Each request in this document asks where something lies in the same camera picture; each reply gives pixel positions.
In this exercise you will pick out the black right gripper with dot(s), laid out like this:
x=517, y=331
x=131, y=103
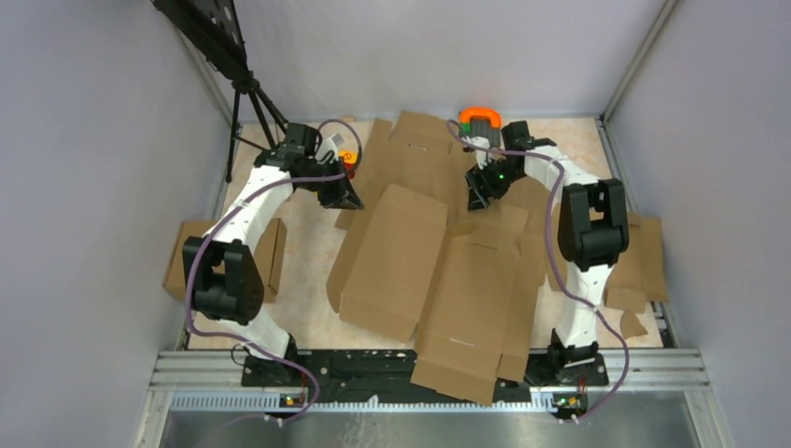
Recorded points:
x=480, y=188

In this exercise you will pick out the small red toy piece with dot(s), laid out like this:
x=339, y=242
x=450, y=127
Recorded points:
x=349, y=159

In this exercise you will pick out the black tripod stand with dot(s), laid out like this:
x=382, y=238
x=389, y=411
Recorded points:
x=213, y=27

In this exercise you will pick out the aluminium frame rail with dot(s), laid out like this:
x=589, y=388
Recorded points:
x=196, y=399

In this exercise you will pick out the flat cardboard blank underneath left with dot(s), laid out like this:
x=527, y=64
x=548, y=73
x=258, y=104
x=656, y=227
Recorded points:
x=417, y=152

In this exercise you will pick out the folded brown cardboard box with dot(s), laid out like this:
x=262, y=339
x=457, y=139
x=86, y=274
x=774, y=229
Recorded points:
x=268, y=255

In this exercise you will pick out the large cardboard box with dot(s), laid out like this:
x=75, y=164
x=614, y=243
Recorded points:
x=463, y=293

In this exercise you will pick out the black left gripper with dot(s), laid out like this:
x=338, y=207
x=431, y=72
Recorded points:
x=347, y=199

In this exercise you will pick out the orange green grey toy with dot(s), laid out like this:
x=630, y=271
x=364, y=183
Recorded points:
x=477, y=117

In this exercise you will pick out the flat cardboard blank at right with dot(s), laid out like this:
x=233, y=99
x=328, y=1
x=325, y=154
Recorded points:
x=633, y=288

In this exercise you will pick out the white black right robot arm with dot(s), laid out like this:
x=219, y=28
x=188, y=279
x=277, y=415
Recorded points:
x=586, y=228

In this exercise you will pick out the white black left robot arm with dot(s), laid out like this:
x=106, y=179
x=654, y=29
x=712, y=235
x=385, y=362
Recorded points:
x=222, y=279

